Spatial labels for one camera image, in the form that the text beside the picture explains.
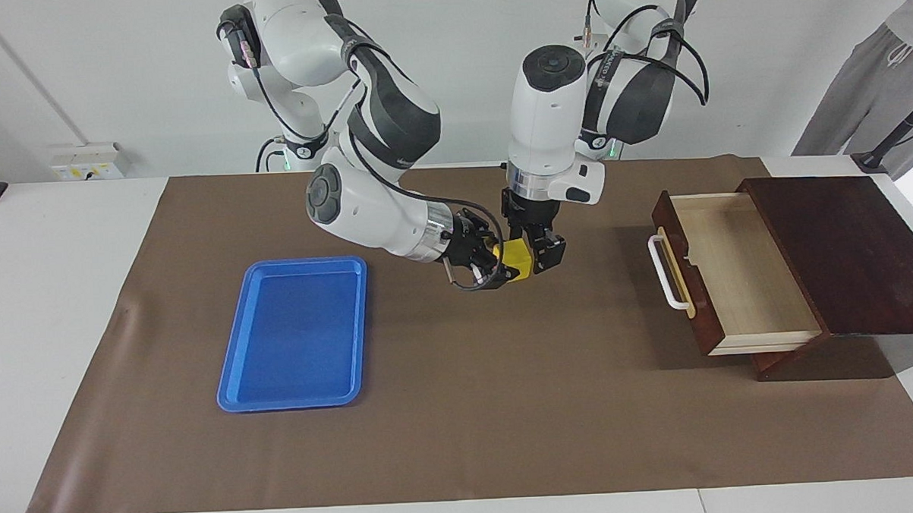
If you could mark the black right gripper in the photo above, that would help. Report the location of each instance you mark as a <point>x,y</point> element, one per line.
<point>467,245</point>

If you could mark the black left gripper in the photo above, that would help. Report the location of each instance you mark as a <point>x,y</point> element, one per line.
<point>531,216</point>

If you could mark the yellow cube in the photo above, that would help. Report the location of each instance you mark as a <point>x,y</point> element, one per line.
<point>517,260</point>

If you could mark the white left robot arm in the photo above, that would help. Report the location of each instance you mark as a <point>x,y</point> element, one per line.
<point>543,124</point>

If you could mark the brown table mat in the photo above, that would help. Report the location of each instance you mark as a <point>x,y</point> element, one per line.
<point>506,361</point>

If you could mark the blue plastic tray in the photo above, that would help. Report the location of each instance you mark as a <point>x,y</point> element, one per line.
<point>292,346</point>

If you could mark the dark wooden cabinet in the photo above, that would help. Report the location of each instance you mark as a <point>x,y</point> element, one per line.
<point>867,272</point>

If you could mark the black stand with slanted pole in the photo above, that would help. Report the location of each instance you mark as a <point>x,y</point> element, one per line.
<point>869,162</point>

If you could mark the white wall socket strip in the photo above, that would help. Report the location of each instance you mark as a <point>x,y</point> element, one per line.
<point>89,163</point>

